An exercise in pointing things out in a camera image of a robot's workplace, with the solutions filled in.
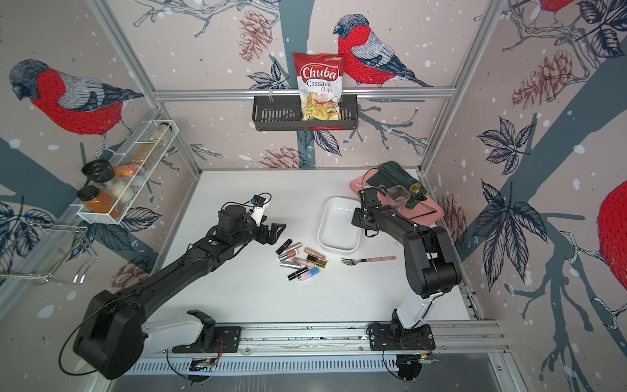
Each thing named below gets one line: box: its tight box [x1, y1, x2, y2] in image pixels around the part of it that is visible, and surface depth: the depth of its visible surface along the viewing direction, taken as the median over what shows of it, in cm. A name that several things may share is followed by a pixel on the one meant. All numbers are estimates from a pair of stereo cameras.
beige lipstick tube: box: [303, 247, 327, 260], surface depth 94 cm
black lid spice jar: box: [81, 159, 135, 204], surface depth 65 cm
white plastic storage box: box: [316, 196, 362, 256], surface depth 100 cm
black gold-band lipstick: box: [287, 266, 310, 281], surface depth 87 cm
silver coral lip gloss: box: [278, 249, 298, 261], surface depth 92 cm
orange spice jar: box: [76, 185, 125, 219], surface depth 64 cm
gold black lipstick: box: [306, 254, 328, 268], surface depth 90 cm
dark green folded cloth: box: [365, 160, 427, 210], surface depth 119 cm
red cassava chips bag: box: [293, 52, 345, 121], surface depth 85 cm
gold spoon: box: [409, 182, 423, 194], surface depth 99 cm
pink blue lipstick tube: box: [300, 267, 321, 281], surface depth 88 cm
